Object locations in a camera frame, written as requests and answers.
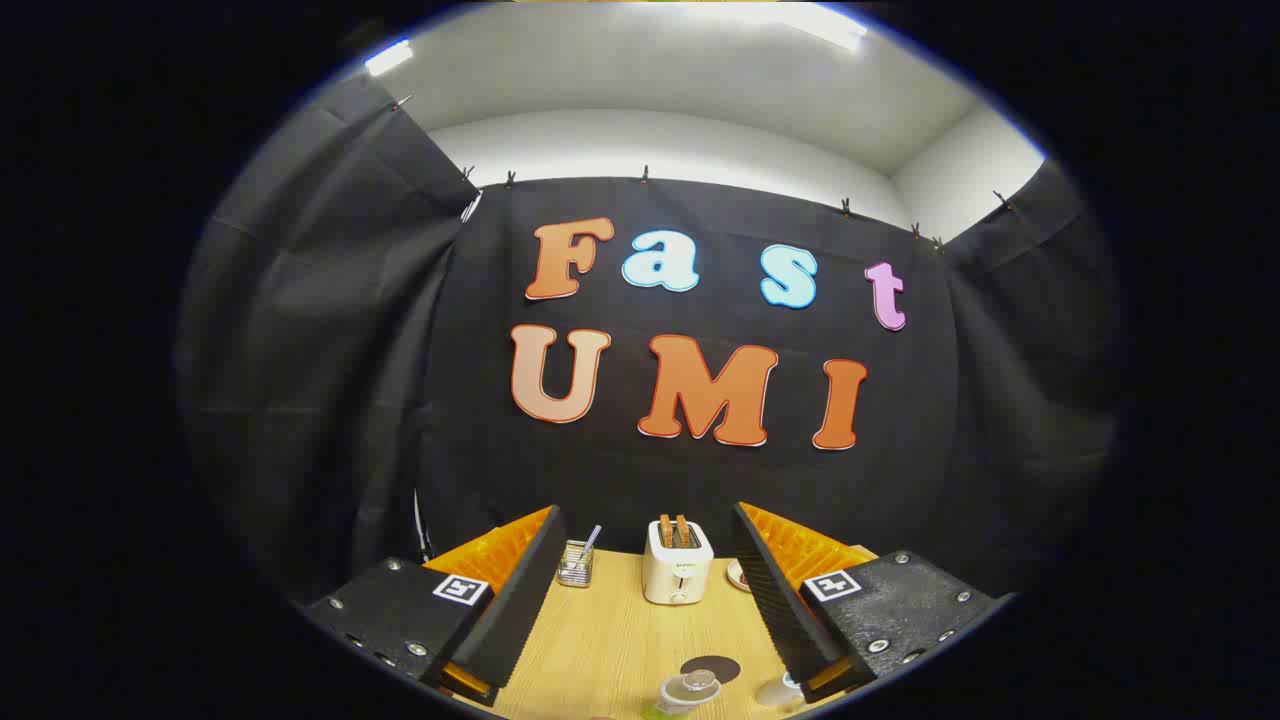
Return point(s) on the wooden table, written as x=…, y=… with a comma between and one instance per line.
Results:
x=610, y=640

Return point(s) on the clear plastic juice bottle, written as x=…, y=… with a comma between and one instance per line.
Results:
x=686, y=692

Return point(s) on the black backdrop cloth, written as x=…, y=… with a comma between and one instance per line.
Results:
x=340, y=350

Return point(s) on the brown toast slice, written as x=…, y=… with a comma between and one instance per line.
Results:
x=666, y=530
x=683, y=530

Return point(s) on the dark brown round coaster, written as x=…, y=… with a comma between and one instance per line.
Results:
x=722, y=664

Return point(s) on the white cup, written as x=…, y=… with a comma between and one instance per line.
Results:
x=776, y=692

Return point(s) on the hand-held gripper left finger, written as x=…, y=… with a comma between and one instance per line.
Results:
x=520, y=610

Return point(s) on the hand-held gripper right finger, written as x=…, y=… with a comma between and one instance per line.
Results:
x=775, y=600

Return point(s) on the white toaster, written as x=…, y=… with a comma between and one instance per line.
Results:
x=677, y=575

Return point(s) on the white round plate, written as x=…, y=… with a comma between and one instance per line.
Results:
x=738, y=576

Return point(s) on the striped straw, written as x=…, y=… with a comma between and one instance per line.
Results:
x=591, y=540

